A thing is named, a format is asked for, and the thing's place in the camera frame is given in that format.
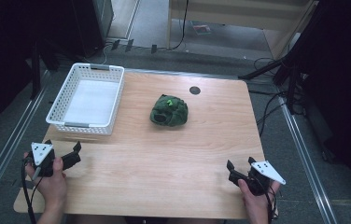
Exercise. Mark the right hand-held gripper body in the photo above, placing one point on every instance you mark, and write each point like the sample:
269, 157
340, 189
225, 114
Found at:
267, 171

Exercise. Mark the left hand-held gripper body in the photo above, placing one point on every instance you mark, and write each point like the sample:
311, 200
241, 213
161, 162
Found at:
41, 152

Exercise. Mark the white plastic basket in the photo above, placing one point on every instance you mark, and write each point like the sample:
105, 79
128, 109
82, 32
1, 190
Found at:
89, 99

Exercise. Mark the dark green cloth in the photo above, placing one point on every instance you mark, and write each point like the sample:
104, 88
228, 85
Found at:
172, 113

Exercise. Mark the person's left hand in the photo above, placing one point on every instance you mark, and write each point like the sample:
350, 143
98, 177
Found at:
52, 189

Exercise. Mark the person's right hand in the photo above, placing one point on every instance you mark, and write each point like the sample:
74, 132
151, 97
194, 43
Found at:
257, 208

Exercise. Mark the black round table grommet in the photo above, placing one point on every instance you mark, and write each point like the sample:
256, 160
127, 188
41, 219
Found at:
194, 90

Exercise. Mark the dark curtain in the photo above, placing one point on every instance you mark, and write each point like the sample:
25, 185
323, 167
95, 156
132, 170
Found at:
5, 46
348, 77

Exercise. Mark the black metal stand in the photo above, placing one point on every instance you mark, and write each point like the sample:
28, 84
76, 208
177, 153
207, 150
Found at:
292, 59

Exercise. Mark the black cabinet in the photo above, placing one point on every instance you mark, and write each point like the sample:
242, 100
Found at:
86, 25

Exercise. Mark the red booklet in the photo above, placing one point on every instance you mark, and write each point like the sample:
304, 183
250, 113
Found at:
201, 28

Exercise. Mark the light wooden furniture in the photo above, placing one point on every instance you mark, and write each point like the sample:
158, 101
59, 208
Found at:
226, 12

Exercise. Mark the metal floor rail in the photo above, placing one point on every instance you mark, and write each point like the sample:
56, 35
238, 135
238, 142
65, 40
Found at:
304, 161
8, 146

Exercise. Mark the black upright post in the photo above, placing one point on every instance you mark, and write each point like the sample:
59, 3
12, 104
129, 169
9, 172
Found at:
35, 77

